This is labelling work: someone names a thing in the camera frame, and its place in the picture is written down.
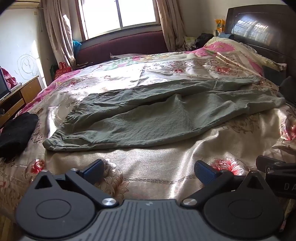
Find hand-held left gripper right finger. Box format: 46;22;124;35
181;160;266;207

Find red gift bag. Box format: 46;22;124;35
54;61;72;80

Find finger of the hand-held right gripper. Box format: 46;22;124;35
256;155;296;176

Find wooden television cabinet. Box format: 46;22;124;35
0;75;43;128

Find floral satin bedspread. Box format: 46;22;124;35
0;46;296;232

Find pile of dark clothes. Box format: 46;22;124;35
185;33;215;51

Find dark wooden headboard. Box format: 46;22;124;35
225;5;296;102

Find black folded cloth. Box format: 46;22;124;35
0;112;39;160

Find grey pillow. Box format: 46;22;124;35
110;53;145;61

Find yellow package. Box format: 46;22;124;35
215;19;226;35

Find white air conditioner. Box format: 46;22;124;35
5;0;44;10

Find window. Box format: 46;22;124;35
77;0;162;40

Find olive green pants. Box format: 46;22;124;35
43;75;287;152

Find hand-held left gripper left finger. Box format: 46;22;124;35
35;159;118;207

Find blue plastic bag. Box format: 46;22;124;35
72;40;82;56

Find pink red cloth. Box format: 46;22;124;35
2;68;18;90

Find black television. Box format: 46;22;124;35
0;66;11;101

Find pink floral pillow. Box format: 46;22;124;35
205;36;287;75

